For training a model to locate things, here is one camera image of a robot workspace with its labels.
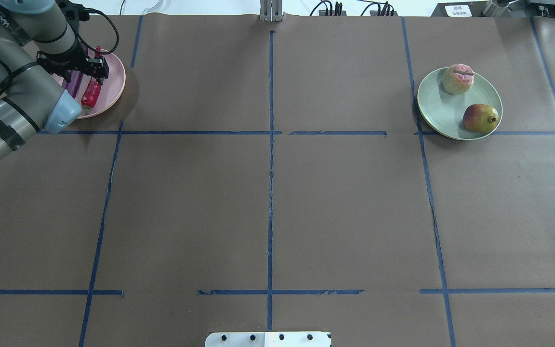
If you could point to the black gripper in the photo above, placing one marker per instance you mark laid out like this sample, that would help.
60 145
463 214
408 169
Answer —
95 69

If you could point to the purple eggplant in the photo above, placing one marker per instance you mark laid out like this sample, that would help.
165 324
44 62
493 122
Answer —
76 76

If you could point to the red chili pepper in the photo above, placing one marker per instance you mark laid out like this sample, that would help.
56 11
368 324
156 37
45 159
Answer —
91 94

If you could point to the green pink peach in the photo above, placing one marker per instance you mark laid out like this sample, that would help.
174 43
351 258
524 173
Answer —
458 78

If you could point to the red yellow pear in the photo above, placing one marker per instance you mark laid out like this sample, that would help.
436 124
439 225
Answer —
480 118

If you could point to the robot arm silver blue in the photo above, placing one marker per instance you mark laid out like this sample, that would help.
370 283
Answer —
39 39

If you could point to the pink plate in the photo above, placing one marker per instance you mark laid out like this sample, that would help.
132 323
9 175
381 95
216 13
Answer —
111 90

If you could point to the brown paper table cover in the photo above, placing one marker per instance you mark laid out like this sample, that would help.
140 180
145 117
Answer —
256 177

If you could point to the green plate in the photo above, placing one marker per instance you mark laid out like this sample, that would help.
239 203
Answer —
444 112

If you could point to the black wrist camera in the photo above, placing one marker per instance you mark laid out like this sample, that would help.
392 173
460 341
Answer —
73 11

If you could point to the aluminium frame post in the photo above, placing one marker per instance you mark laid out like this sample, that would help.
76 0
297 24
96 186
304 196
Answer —
271 11

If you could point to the white mount base plate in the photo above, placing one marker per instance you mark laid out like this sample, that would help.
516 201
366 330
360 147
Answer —
269 339

